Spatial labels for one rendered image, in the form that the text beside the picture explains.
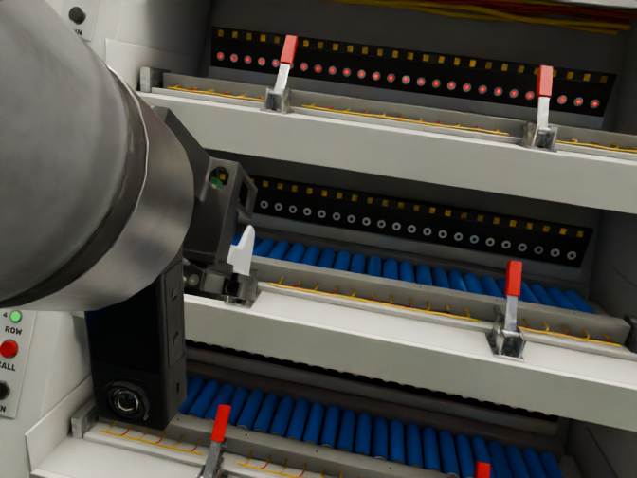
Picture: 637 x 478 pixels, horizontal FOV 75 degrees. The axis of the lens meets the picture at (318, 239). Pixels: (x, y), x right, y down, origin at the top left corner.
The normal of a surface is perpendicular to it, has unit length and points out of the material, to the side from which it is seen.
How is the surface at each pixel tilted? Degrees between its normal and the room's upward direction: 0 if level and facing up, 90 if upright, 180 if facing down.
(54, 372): 90
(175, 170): 74
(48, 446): 90
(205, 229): 82
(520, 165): 112
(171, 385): 89
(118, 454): 22
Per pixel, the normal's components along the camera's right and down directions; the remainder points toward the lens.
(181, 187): 1.00, -0.02
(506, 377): -0.16, 0.32
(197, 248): -0.07, -0.19
